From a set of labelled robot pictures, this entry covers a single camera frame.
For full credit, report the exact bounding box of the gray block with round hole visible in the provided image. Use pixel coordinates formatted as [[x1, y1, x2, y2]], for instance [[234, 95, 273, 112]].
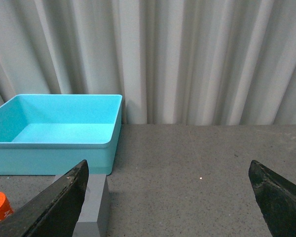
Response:
[[51, 174, 111, 237]]

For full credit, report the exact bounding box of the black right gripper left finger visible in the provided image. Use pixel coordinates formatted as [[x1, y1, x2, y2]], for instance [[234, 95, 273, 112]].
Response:
[[0, 160, 89, 237]]

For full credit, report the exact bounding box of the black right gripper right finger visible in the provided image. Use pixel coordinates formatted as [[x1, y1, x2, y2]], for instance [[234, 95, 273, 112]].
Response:
[[248, 160, 296, 237]]

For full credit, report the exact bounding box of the blue plastic box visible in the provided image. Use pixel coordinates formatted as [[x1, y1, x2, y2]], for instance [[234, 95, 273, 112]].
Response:
[[0, 94, 122, 175]]

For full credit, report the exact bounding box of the white curtain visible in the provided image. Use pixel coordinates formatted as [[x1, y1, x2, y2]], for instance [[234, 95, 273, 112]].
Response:
[[0, 0, 296, 125]]

